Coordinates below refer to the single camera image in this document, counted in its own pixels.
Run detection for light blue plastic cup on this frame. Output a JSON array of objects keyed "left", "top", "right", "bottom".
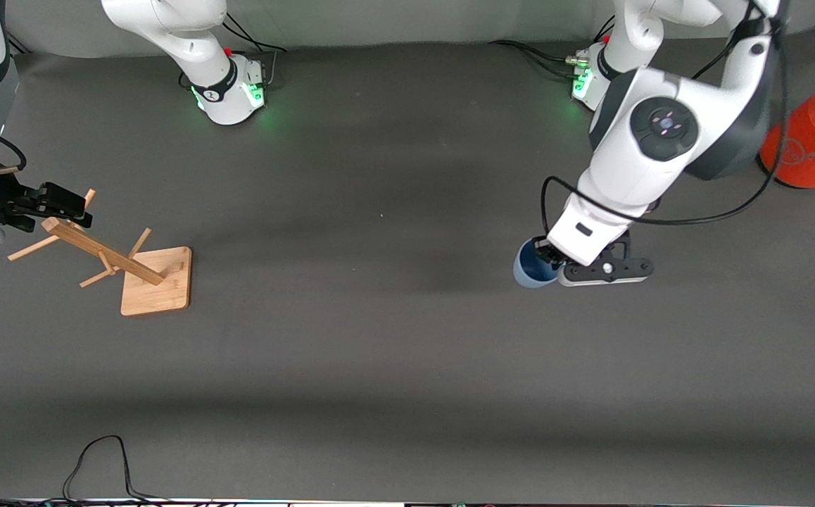
[{"left": 512, "top": 238, "right": 564, "bottom": 290}]

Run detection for wooden mug rack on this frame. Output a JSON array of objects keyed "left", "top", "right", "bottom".
[{"left": 8, "top": 188, "right": 193, "bottom": 317}]

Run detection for orange can with grey lid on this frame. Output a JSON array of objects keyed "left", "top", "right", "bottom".
[{"left": 759, "top": 74, "right": 815, "bottom": 190}]

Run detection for black base power cables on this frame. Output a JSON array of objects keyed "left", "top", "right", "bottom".
[
  {"left": 487, "top": 14, "right": 616, "bottom": 80},
  {"left": 179, "top": 13, "right": 292, "bottom": 91}
]

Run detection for thin black cable loop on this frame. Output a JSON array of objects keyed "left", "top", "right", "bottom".
[{"left": 0, "top": 434, "right": 172, "bottom": 505}]

